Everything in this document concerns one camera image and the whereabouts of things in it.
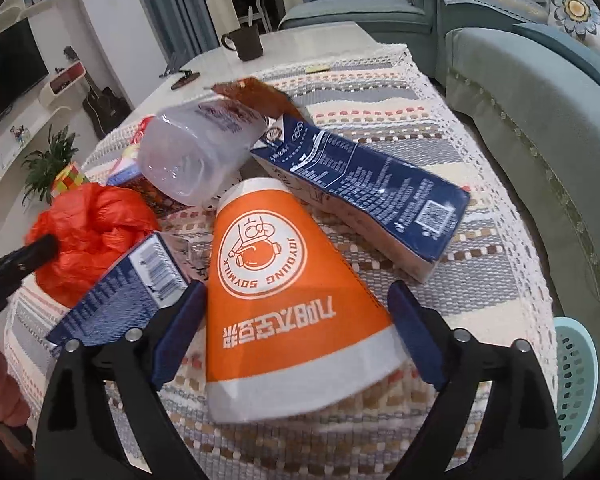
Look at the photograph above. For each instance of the floral cushion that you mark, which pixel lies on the floral cushion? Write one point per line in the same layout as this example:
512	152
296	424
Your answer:
577	18

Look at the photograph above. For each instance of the red plastic bag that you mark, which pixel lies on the red plastic bag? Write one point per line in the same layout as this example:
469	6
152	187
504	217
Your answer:
94	225

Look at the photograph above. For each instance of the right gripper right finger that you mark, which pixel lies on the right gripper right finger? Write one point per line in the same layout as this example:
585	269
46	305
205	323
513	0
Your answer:
493	417

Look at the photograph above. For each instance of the woven striped table cloth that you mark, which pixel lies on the woven striped table cloth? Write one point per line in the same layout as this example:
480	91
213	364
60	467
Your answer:
488	281

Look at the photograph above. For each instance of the clear plastic bottle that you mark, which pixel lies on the clear plastic bottle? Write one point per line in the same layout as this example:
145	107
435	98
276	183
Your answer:
190	150

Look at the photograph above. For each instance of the black guitar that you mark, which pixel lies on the black guitar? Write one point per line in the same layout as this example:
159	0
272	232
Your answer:
106	110

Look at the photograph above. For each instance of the blue milk carton small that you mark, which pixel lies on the blue milk carton small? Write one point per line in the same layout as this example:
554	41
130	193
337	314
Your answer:
151	276

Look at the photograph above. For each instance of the black television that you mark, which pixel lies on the black television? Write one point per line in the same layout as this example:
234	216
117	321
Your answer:
21	63

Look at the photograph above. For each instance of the teal sofa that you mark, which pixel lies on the teal sofa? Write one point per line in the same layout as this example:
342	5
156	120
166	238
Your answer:
532	92

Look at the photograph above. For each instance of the blue curtain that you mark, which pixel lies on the blue curtain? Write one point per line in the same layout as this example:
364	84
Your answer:
183	27

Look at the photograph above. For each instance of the white tv shelf unit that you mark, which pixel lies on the white tv shelf unit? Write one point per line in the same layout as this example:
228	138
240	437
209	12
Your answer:
55	102

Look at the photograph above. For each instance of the dark brown mug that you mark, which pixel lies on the dark brown mug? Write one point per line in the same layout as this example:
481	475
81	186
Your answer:
245	41

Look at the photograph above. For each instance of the green potted plant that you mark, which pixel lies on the green potted plant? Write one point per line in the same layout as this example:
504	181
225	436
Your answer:
44	166

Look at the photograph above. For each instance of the orange soymilk paper cup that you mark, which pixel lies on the orange soymilk paper cup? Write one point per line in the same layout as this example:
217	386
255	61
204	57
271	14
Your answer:
291	328

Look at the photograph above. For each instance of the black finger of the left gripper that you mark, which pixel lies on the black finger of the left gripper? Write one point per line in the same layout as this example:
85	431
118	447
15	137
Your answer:
20	263

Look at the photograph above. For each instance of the blue milk carton large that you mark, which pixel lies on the blue milk carton large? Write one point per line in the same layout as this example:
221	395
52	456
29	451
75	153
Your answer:
405	212

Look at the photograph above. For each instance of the person's left hand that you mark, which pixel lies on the person's left hand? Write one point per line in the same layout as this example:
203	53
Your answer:
14	410

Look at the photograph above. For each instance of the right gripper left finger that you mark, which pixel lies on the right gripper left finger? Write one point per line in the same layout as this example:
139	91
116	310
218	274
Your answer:
76	436

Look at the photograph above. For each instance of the brown snack wrapper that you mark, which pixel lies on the brown snack wrapper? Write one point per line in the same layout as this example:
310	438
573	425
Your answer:
259	96

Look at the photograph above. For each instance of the white refrigerator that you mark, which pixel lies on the white refrigerator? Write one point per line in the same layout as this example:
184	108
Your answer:
129	45

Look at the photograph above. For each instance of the rubik's cube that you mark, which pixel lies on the rubik's cube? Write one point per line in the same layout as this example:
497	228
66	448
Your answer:
68	179

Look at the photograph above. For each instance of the light blue trash basket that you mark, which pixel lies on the light blue trash basket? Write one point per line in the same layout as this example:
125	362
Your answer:
577	380

